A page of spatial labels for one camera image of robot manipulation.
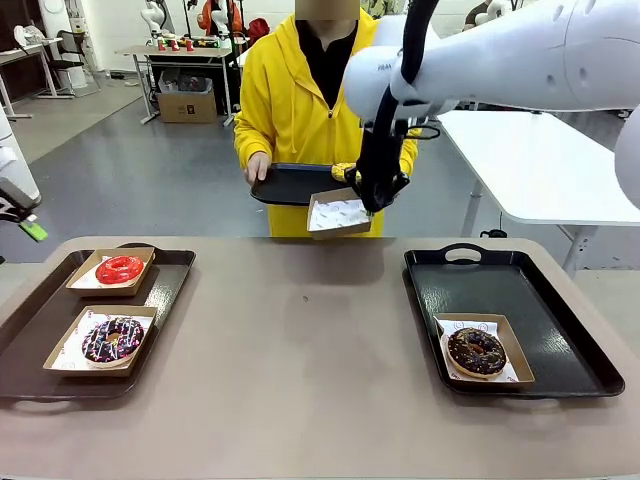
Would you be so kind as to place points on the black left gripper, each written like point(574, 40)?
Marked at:
point(17, 197)

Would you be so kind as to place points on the person's left forearm yellow sleeve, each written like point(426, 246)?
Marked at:
point(411, 150)

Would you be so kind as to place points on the chocolate donut coloured sprinkles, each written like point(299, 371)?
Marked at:
point(475, 352)

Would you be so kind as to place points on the red glazed donut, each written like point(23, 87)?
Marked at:
point(120, 270)

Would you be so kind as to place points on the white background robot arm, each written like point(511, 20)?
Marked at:
point(154, 20)

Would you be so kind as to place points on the black serving tray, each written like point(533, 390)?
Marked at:
point(290, 187)

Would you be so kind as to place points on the white cylindrical appliance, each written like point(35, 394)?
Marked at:
point(17, 150)

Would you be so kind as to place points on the chocolate donut white stripes sprinkles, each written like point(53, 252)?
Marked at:
point(112, 342)

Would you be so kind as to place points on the person in orange top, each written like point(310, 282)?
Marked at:
point(212, 15)

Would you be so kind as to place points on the black office chair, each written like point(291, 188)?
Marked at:
point(70, 45)

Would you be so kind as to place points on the person's right forearm yellow sleeve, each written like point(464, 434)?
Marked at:
point(252, 137)

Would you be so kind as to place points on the grey work table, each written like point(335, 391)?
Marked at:
point(175, 51)

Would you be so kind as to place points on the grey side table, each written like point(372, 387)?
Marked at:
point(20, 54)

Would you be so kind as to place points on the red jacket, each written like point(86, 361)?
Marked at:
point(259, 30)

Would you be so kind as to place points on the white printed paper liner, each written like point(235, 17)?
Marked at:
point(67, 357)
point(85, 283)
point(337, 216)
point(492, 326)

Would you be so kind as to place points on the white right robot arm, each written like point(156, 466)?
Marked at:
point(500, 55)

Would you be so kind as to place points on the person's right hand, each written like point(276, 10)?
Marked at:
point(257, 167)

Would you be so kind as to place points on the kraft paper food box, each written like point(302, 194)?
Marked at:
point(520, 350)
point(90, 372)
point(115, 292)
point(340, 234)

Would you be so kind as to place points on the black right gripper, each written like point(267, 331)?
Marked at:
point(398, 150)

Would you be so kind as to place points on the brown cardboard box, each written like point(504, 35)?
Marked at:
point(187, 107)

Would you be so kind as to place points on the person in yellow hoodie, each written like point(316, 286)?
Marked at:
point(285, 100)

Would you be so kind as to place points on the large white table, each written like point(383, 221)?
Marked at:
point(525, 160)

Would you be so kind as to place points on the white plastic bag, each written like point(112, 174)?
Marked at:
point(30, 35)

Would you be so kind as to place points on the yellow glazed donut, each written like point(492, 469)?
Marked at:
point(342, 171)

